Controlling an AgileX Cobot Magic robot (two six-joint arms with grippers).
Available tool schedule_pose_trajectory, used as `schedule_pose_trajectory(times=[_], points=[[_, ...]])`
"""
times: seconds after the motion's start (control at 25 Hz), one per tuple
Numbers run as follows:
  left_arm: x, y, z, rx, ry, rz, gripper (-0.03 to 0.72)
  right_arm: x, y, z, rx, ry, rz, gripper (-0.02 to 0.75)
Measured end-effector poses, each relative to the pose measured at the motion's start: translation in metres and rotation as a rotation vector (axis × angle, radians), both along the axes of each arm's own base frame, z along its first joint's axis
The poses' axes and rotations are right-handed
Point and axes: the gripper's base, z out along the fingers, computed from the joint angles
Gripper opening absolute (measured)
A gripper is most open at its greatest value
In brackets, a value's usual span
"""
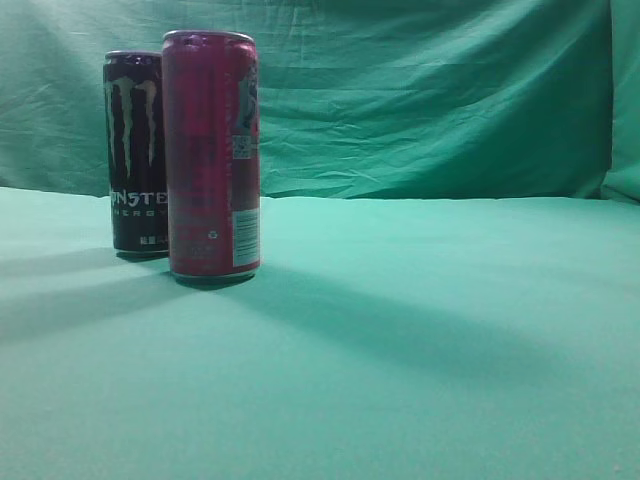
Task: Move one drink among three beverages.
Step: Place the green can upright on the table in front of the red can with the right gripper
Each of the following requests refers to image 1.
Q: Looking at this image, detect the black Monster energy can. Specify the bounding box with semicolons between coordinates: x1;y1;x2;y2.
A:
103;50;168;257

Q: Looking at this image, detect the green cloth backdrop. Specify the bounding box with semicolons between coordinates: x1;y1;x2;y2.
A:
1;1;639;479

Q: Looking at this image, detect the pink drink can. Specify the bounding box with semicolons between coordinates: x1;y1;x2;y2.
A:
162;30;260;282

